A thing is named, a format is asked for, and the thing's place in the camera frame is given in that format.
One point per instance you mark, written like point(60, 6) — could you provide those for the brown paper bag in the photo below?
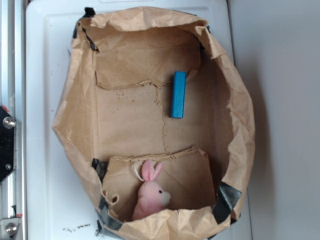
point(115, 113)

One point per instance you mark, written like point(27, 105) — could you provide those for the silver corner bracket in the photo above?
point(9, 228)

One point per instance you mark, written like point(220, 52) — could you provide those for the pink plush bunny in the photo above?
point(151, 196)

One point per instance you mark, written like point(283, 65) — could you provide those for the aluminium frame rail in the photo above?
point(12, 96)

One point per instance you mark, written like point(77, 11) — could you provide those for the black metal bracket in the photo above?
point(7, 143)

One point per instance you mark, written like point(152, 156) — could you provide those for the blue rectangular block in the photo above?
point(178, 94)

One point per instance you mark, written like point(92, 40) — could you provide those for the white plastic tray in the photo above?
point(57, 206)

